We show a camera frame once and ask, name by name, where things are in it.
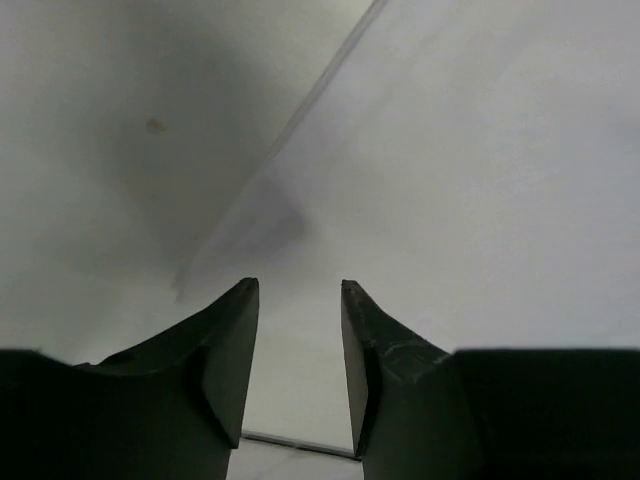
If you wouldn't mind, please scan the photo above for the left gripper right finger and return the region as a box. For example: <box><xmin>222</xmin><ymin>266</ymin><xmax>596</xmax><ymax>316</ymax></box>
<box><xmin>341</xmin><ymin>280</ymin><xmax>639</xmax><ymax>479</ymax></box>

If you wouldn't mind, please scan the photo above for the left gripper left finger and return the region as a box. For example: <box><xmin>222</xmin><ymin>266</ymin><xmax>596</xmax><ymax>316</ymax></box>
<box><xmin>1</xmin><ymin>278</ymin><xmax>259</xmax><ymax>479</ymax></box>

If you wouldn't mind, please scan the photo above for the white t-shirt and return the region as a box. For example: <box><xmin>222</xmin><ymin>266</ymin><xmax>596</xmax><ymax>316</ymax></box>
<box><xmin>182</xmin><ymin>1</ymin><xmax>639</xmax><ymax>449</ymax></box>

